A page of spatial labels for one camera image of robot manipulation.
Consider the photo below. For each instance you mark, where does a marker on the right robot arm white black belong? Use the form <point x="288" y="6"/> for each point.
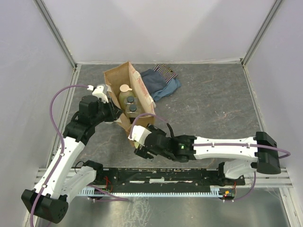
<point x="241" y="156"/>

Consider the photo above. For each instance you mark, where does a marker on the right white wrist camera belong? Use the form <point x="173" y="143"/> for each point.
<point x="139" y="134"/>

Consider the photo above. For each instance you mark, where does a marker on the yellow bottle white cap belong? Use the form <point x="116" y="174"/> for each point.
<point x="137" y="144"/>

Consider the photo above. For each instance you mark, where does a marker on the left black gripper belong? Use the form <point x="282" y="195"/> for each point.
<point x="114" y="111"/>

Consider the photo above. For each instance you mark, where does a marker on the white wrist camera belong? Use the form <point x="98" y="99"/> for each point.
<point x="101" y="92"/>
<point x="139" y="134"/>

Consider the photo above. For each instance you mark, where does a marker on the green bottle with pump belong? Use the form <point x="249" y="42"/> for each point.
<point x="125" y="92"/>

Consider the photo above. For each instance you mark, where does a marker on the dark blue folded cloth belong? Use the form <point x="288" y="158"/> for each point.
<point x="153" y="81"/>

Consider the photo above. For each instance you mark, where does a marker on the light blue folded cloth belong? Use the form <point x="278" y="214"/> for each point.
<point x="171" y="87"/>

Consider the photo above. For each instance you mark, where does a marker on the clear bottle black label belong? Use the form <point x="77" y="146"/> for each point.
<point x="133" y="110"/>

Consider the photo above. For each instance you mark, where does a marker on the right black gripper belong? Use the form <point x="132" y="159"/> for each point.
<point x="142" y="151"/>

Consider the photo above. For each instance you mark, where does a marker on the brown canvas bag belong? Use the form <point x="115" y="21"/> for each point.
<point x="126" y="74"/>

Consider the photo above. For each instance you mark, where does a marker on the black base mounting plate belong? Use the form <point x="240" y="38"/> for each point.
<point x="163" y="180"/>

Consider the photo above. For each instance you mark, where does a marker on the striped folded cloth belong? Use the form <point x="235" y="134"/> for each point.
<point x="166" y="72"/>

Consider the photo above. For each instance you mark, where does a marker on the clear bottle yellow label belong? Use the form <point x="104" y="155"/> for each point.
<point x="130" y="100"/>

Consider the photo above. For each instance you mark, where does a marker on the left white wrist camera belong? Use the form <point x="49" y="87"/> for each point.
<point x="101" y="92"/>

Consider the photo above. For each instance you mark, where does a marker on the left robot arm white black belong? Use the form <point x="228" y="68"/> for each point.
<point x="51" y="196"/>

